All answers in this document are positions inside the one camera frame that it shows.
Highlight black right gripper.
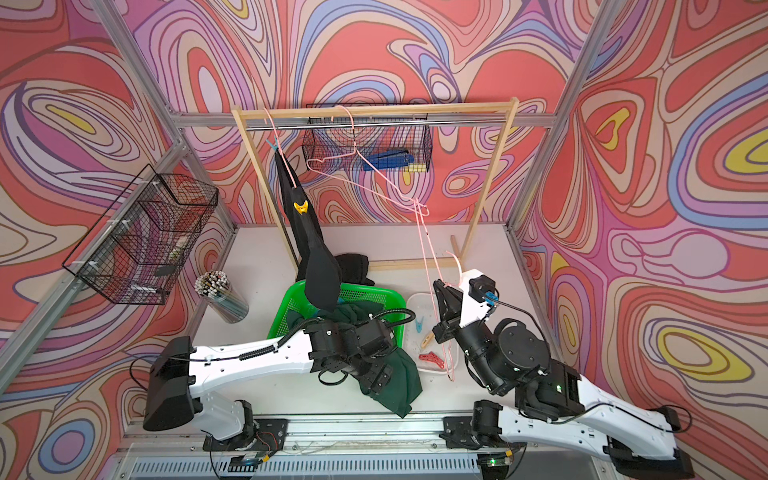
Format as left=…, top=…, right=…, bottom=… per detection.
left=434, top=279, right=506, bottom=395

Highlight wooden clothespin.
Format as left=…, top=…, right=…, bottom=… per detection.
left=420, top=332, right=434, bottom=350

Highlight dark green t-shirt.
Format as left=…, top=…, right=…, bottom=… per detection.
left=287, top=301, right=422, bottom=418

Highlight pink hanger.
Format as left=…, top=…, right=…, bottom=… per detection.
left=412, top=200, right=464, bottom=383
left=263, top=107, right=297, bottom=189
left=305, top=104, right=430, bottom=218

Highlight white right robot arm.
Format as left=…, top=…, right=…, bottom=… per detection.
left=433, top=271, right=695, bottom=479

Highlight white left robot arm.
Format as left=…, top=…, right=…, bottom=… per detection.
left=142, top=308, right=422, bottom=451

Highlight green perforated plastic basket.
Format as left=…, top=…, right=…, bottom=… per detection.
left=267, top=280, right=406, bottom=339

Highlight white plastic tray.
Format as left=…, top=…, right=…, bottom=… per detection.
left=402, top=293, right=461, bottom=375

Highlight black t-shirt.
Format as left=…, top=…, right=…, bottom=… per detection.
left=274, top=152, right=375, bottom=310

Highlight blue stapler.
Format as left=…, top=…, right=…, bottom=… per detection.
left=362, top=149, right=415, bottom=171

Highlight yellow clothespin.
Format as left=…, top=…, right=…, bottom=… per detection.
left=294, top=200, right=309, bottom=215

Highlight pine cone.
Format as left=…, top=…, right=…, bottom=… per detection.
left=194, top=270, right=249, bottom=324

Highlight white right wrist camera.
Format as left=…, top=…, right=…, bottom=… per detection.
left=459, top=269, right=496, bottom=328

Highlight metal rail base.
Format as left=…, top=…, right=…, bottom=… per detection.
left=99, top=412, right=617, bottom=479

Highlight black wire basket back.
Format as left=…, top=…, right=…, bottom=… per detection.
left=301, top=113, right=433, bottom=174

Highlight black wire basket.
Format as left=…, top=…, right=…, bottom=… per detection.
left=62, top=165, right=219, bottom=305
left=301, top=113, right=433, bottom=174

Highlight wooden clothes rack frame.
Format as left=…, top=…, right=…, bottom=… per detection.
left=231, top=97, right=519, bottom=269

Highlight black wire basket left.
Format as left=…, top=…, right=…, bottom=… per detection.
left=62, top=165, right=219, bottom=305

